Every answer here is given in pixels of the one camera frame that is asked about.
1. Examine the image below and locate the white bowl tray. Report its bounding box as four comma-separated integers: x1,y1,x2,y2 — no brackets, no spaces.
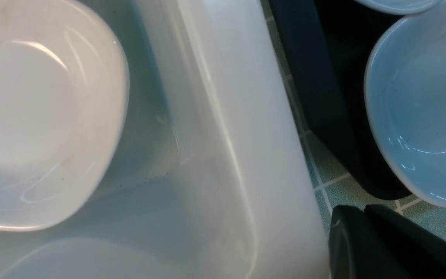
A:
364,0,446,208
356,0,440,15

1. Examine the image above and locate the white bowl in bin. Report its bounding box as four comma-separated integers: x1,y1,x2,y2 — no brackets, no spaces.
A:
0,0,129,231

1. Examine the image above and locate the black serving tray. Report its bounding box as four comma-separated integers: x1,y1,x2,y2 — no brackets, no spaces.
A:
269,0,411,201

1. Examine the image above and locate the large white plastic bin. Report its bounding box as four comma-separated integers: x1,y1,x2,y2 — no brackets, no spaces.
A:
0,0,329,279

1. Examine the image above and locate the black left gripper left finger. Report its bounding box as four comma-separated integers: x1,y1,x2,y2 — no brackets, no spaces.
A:
328,205,421,279

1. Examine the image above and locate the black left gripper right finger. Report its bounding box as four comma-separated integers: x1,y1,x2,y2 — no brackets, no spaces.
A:
364,205,446,279

